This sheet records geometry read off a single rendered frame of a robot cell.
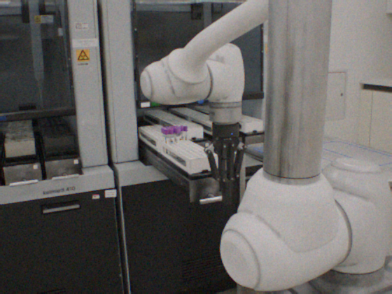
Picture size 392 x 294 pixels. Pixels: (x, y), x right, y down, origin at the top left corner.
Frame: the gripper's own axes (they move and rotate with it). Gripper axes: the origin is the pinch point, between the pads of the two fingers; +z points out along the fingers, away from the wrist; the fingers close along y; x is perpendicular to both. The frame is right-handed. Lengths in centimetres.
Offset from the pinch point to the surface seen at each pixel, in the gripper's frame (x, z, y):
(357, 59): -177, -29, -224
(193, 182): -11.6, -0.2, 5.3
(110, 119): -67, -13, 19
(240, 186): -36.5, 13.9, -25.0
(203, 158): -15.1, -6.3, 0.3
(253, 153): -26.4, -2.1, -24.7
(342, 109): -177, 15, -208
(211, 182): -11.6, 0.8, -0.6
